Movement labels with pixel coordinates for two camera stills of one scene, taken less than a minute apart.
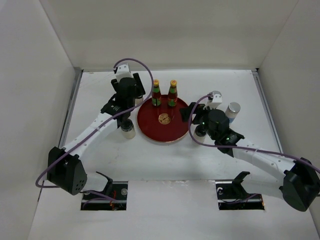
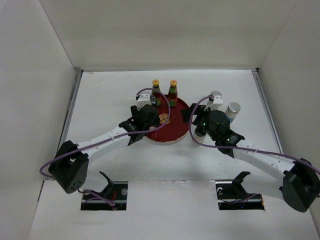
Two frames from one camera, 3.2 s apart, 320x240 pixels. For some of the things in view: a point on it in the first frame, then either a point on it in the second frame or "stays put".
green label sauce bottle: [172, 95] stays put
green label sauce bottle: [156, 96] stays put
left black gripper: [138, 86] -> [135, 111]
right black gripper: [184, 111] stays put
